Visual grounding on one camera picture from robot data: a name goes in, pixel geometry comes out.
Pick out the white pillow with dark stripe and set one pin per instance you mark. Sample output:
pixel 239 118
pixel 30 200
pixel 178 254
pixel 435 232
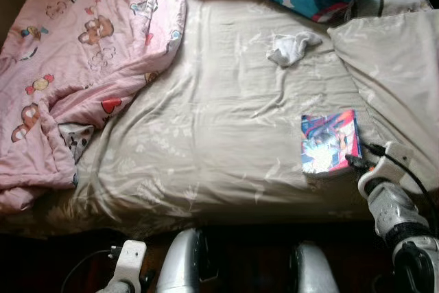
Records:
pixel 391 1

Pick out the silver robot left leg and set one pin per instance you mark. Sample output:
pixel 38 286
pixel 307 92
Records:
pixel 180 265

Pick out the large beige pillow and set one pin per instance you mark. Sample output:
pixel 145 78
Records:
pixel 405 60

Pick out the white crumpled sock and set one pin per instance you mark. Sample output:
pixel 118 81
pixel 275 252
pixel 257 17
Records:
pixel 291 49

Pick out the silver robot right leg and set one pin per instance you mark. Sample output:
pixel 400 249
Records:
pixel 314 272

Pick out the colourful anime magazine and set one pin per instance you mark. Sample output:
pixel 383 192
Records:
pixel 329 142

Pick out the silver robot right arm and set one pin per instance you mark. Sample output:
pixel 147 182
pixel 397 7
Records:
pixel 394 214

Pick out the silver robot leg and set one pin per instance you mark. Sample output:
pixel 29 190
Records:
pixel 314 272
pixel 180 265

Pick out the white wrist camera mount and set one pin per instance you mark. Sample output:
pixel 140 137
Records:
pixel 384 166
pixel 129 259

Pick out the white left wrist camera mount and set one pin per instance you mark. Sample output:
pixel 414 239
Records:
pixel 129 259

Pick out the pink cartoon print blanket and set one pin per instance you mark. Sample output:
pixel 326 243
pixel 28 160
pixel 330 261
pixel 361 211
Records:
pixel 89 53

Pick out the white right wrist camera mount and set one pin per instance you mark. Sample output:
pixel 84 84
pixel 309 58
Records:
pixel 384 166

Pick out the beige floral bed sheet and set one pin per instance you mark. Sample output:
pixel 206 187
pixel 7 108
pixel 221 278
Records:
pixel 226 114

